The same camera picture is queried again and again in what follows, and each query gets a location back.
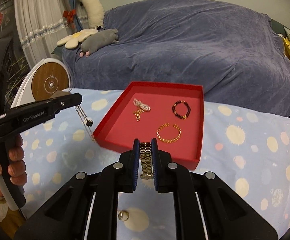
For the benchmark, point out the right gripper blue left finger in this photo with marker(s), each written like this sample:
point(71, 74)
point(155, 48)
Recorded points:
point(136, 153)

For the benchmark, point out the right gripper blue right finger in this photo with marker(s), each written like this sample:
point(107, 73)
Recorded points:
point(154, 160)

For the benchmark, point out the gold link watch band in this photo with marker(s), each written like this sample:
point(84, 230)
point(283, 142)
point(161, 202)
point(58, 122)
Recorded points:
point(145, 155)

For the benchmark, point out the gold braided bangle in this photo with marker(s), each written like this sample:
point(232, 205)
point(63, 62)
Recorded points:
point(168, 133)

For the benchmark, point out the red shallow cardboard box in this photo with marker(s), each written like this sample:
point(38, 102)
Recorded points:
point(143, 107)

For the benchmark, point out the round wood-faced white device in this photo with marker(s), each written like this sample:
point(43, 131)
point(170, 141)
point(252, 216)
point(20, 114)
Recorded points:
point(45, 79)

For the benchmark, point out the blue planet print tablecloth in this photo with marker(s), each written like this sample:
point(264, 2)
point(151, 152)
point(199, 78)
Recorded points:
point(248, 150)

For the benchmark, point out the daisy flower cushion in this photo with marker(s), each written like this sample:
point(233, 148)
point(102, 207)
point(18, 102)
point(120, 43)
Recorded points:
point(72, 41)

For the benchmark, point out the grey plush animal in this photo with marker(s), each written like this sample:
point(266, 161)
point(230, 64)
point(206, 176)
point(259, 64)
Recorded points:
point(97, 41)

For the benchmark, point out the blue-grey sofa throw blanket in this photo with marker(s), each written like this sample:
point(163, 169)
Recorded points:
point(231, 51)

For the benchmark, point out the white sheer curtain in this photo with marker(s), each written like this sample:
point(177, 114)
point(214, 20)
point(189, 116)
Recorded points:
point(40, 24)

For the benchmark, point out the cream alpaca plush toy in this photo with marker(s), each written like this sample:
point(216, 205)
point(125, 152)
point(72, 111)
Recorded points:
point(95, 13)

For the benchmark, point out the blue drape with red bow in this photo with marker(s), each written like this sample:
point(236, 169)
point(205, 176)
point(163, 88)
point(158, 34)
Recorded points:
point(72, 5)

